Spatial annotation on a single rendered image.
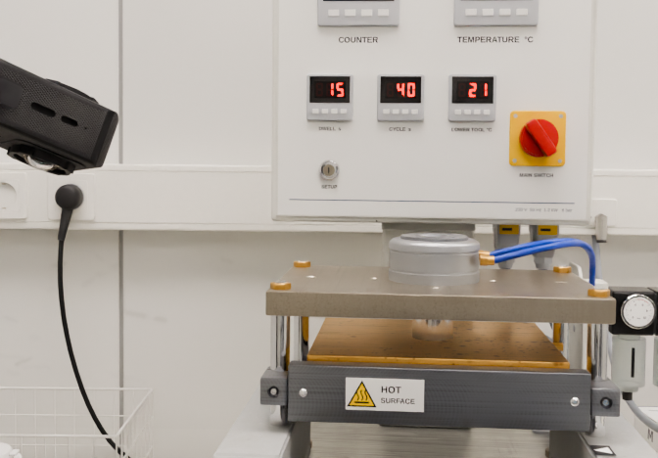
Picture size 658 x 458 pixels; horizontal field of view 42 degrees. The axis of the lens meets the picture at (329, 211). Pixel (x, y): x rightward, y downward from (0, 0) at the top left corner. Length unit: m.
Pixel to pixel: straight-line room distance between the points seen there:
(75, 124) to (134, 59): 0.99
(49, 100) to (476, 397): 0.43
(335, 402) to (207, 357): 0.69
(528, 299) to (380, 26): 0.35
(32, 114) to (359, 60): 0.57
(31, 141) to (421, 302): 0.39
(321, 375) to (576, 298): 0.20
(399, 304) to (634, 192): 0.72
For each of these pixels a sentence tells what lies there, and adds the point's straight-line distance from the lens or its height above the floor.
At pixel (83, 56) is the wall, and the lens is 1.37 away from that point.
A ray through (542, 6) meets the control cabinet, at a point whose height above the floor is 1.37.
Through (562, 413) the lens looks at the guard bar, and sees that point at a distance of 0.68.
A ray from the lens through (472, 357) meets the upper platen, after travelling 0.69.
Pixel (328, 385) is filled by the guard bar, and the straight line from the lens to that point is 0.67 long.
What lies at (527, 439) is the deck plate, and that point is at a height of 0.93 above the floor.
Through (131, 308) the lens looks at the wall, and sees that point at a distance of 1.36.
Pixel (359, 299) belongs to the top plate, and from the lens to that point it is 0.67.
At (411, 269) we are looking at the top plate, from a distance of 0.72.
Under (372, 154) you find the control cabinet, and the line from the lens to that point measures 0.88.
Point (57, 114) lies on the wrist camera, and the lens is 0.35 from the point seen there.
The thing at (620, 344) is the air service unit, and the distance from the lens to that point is 0.92.
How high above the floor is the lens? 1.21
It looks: 3 degrees down
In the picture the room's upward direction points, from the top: 1 degrees clockwise
